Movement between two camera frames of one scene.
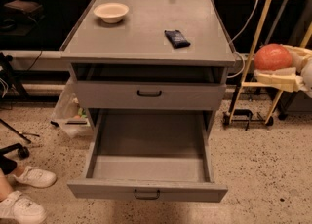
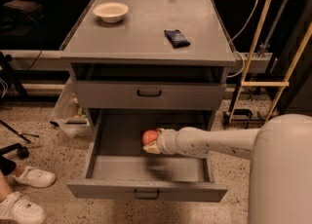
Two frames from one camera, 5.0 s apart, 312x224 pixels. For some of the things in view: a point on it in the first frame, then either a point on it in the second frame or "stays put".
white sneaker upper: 36,177 stays put
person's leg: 8,169 stays put
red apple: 272,56 -> 149,136
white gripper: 307,74 -> 165,141
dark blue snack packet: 176,39 stays put
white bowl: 111,13 stays put
